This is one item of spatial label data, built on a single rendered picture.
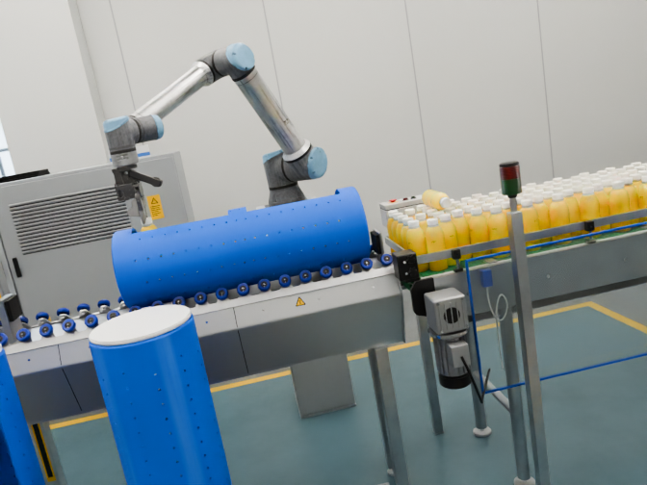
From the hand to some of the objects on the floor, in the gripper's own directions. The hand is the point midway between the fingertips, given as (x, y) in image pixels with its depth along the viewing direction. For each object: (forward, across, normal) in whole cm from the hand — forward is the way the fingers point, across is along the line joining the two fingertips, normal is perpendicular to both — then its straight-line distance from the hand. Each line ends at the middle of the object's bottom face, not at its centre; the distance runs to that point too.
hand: (145, 218), depth 214 cm
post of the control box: (+126, -20, +102) cm, 163 cm away
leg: (+125, +16, +75) cm, 146 cm away
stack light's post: (+124, +45, +120) cm, 178 cm away
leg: (+126, +2, +75) cm, 146 cm away
